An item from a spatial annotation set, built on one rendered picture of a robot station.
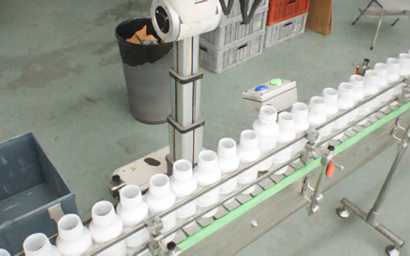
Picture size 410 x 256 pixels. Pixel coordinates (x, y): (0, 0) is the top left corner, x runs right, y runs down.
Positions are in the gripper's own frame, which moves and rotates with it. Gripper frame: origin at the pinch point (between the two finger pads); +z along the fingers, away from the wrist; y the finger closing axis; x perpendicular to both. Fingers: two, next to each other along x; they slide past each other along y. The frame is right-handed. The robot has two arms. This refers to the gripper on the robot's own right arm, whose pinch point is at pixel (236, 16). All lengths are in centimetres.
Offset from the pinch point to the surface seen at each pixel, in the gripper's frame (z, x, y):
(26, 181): 59, -45, -44
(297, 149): 31.4, 7.9, 17.5
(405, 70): 24, 55, 19
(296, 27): 127, 249, -165
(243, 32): 107, 166, -157
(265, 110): 17.4, -1.7, 13.1
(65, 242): 23, -50, 14
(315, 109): 21.7, 13.5, 16.5
